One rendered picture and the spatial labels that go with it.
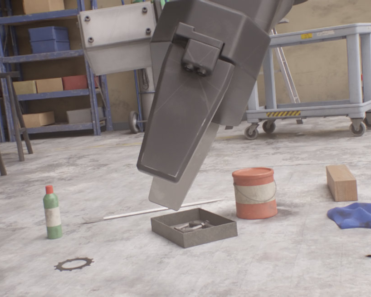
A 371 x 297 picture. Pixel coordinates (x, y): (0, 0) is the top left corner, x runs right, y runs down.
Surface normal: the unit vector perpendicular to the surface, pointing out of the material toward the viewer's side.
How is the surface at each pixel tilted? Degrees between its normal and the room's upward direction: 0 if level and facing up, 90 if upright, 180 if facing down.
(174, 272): 0
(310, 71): 90
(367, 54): 90
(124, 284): 0
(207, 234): 90
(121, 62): 160
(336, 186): 90
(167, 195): 70
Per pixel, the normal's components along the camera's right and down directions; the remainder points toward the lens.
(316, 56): -0.27, 0.15
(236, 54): 0.66, 0.09
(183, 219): 0.42, 0.07
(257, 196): 0.04, 0.13
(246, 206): -0.53, 0.17
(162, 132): 0.00, -0.22
